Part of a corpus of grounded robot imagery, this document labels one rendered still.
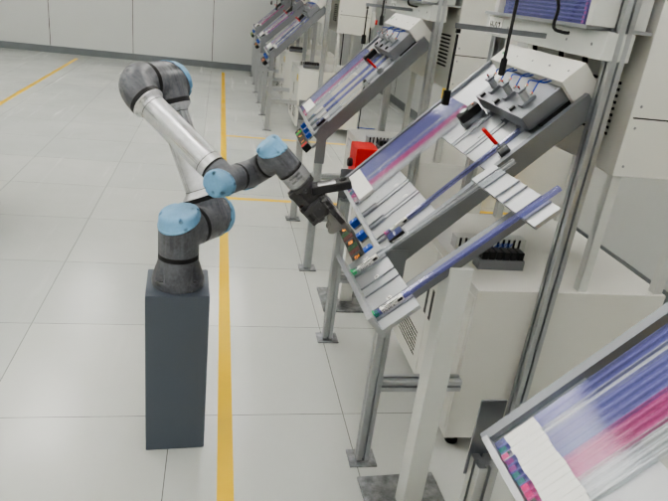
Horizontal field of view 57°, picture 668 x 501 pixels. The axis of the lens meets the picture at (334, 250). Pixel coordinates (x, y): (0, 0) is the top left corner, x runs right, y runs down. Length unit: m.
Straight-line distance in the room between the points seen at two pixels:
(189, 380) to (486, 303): 0.93
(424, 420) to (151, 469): 0.85
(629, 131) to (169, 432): 1.63
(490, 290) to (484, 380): 0.33
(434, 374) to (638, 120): 0.90
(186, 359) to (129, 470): 0.38
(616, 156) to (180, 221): 1.24
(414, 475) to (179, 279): 0.87
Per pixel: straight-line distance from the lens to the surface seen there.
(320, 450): 2.14
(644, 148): 1.98
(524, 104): 1.86
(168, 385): 1.97
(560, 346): 2.14
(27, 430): 2.27
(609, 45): 1.79
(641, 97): 1.93
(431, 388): 1.71
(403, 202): 1.95
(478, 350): 2.02
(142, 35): 10.47
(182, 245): 1.78
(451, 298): 1.57
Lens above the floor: 1.40
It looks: 23 degrees down
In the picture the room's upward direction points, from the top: 7 degrees clockwise
